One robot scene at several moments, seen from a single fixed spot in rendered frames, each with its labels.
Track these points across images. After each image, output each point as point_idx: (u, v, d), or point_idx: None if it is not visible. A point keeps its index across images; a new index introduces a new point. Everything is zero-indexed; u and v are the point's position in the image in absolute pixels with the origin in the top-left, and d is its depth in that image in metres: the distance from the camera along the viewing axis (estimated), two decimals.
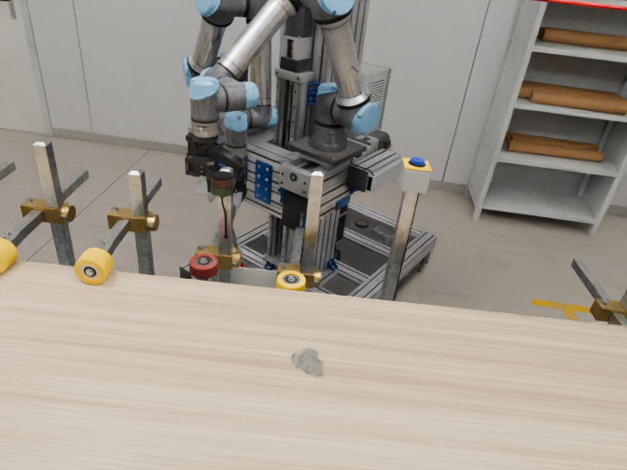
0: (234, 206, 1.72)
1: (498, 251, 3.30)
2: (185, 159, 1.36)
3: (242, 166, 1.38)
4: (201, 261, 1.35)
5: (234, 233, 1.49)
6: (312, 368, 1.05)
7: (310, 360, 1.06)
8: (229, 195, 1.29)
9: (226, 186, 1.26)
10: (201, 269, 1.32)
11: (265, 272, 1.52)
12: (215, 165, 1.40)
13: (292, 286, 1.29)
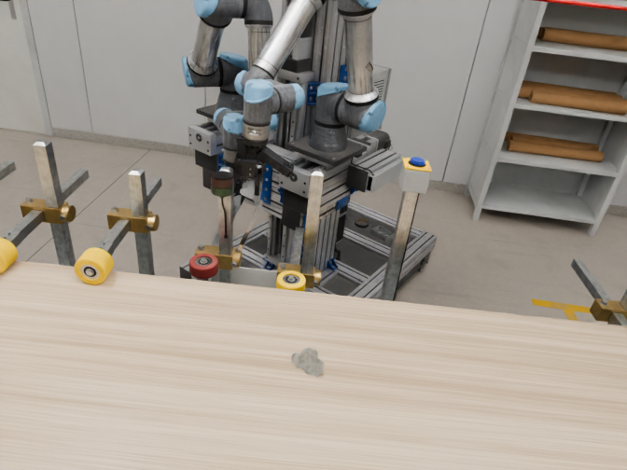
0: (234, 206, 1.72)
1: (498, 251, 3.30)
2: (234, 161, 1.35)
3: (290, 170, 1.38)
4: (201, 261, 1.35)
5: (247, 236, 1.49)
6: (312, 368, 1.05)
7: (310, 360, 1.06)
8: (229, 195, 1.29)
9: (226, 186, 1.26)
10: (201, 269, 1.32)
11: (265, 272, 1.52)
12: (263, 168, 1.39)
13: (292, 286, 1.29)
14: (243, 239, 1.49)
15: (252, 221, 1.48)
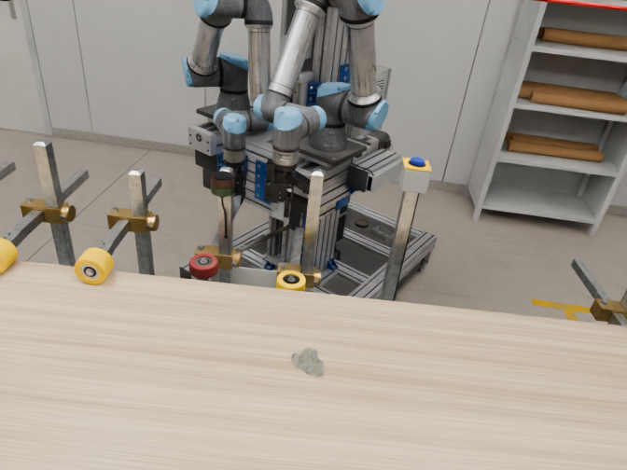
0: (234, 206, 1.72)
1: (498, 251, 3.30)
2: (264, 186, 1.39)
3: None
4: (201, 261, 1.35)
5: (256, 244, 1.51)
6: (312, 368, 1.05)
7: (310, 360, 1.06)
8: (229, 195, 1.29)
9: (226, 186, 1.26)
10: (201, 269, 1.32)
11: (265, 272, 1.52)
12: (292, 191, 1.43)
13: (292, 286, 1.29)
14: (251, 244, 1.50)
15: (270, 236, 1.50)
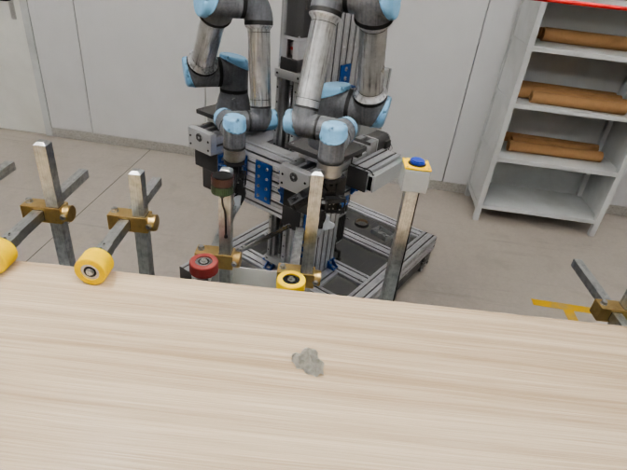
0: (234, 206, 1.72)
1: (498, 251, 3.30)
2: None
3: (289, 198, 1.43)
4: (201, 261, 1.35)
5: (256, 244, 1.51)
6: (312, 368, 1.05)
7: (310, 360, 1.06)
8: (229, 195, 1.29)
9: (226, 186, 1.26)
10: (201, 269, 1.32)
11: (265, 272, 1.52)
12: None
13: (292, 286, 1.29)
14: (251, 244, 1.50)
15: (270, 236, 1.50)
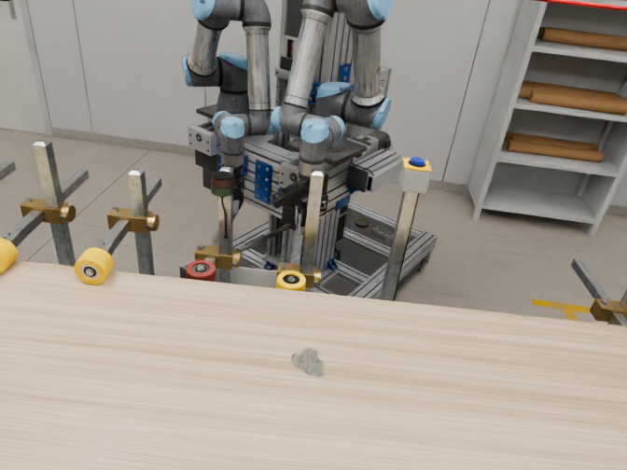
0: (232, 211, 1.69)
1: (498, 251, 3.30)
2: None
3: (271, 195, 1.43)
4: (198, 269, 1.32)
5: (256, 244, 1.51)
6: (312, 368, 1.05)
7: (310, 360, 1.06)
8: (229, 195, 1.29)
9: (226, 186, 1.26)
10: (198, 276, 1.29)
11: (265, 272, 1.52)
12: (298, 200, 1.45)
13: (292, 286, 1.29)
14: (251, 244, 1.50)
15: (270, 236, 1.50)
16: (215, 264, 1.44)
